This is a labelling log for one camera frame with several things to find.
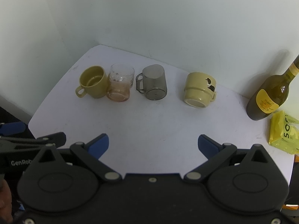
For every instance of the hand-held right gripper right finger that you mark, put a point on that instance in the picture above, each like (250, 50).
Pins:
(206, 145)

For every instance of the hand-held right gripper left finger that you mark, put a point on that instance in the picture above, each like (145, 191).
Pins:
(100, 145)

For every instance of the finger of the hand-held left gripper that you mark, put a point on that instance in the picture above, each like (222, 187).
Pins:
(55, 138)
(14, 128)

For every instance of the pale yellow printed cup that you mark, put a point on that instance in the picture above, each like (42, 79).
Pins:
(197, 88)

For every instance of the clear pinkish glass cup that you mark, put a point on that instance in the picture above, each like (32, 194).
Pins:
(120, 86)

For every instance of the olive yellow cup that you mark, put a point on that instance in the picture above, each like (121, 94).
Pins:
(93, 82)

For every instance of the grey transparent cup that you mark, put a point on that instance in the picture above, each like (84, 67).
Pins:
(154, 84)

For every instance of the person's left hand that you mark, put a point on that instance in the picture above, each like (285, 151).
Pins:
(4, 200)

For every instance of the green glass bottle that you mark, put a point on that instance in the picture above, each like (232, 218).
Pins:
(266, 98)

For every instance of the yellow packet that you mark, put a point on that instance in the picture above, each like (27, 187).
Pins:
(282, 133)

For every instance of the orange object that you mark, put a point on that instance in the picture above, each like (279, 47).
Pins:
(290, 207)

